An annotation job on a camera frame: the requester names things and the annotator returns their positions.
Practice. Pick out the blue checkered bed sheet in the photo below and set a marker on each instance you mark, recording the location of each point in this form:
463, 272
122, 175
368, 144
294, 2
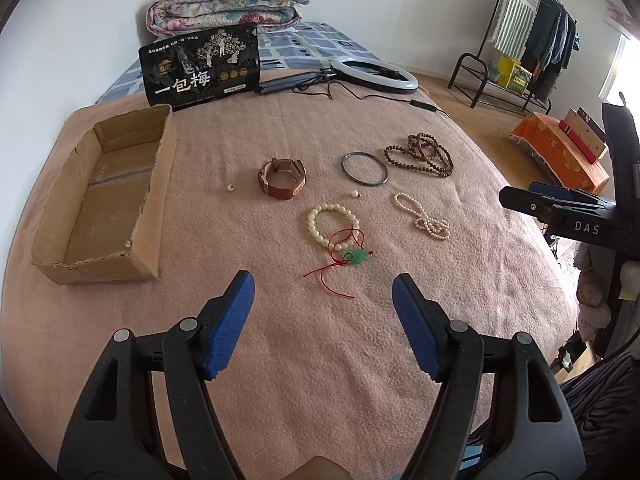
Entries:
306, 46

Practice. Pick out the black snack bag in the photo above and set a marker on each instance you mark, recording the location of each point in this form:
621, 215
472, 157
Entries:
199, 67

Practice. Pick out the open cardboard box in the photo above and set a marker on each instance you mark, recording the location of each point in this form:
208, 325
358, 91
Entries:
104, 217

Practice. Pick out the black clothes rack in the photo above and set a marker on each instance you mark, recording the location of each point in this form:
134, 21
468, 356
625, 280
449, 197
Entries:
476, 74

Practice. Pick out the yellow box on rack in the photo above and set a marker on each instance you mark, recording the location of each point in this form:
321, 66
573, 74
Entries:
513, 76

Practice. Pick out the striped hanging towel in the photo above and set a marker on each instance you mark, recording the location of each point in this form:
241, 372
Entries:
513, 22

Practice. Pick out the blue bangle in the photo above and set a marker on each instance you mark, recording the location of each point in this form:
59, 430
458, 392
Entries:
364, 169

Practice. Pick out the dark hanging clothes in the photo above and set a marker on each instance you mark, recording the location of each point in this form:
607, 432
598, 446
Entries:
549, 46

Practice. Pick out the pink blanket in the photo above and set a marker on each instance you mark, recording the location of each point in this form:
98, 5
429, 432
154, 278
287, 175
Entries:
313, 374

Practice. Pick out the white ring light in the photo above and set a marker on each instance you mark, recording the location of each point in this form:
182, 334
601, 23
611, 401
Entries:
365, 72

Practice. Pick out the red strap wristwatch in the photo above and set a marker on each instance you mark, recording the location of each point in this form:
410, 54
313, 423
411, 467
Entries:
282, 178

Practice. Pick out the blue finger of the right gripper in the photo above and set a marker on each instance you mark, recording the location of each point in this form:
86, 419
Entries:
558, 192
525, 202

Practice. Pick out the folded floral quilt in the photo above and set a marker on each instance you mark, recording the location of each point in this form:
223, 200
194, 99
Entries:
167, 18

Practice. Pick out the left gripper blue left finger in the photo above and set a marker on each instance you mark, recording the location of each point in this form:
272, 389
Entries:
222, 321

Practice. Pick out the brown and red boxes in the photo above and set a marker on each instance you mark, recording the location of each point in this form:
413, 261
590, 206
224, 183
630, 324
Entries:
585, 133

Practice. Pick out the green jade red-string pendant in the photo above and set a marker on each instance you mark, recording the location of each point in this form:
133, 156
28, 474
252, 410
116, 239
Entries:
345, 248

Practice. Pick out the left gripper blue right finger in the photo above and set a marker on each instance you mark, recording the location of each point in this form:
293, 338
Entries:
423, 323

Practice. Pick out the orange floral cloth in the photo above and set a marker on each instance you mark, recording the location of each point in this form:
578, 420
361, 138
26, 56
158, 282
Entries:
563, 159

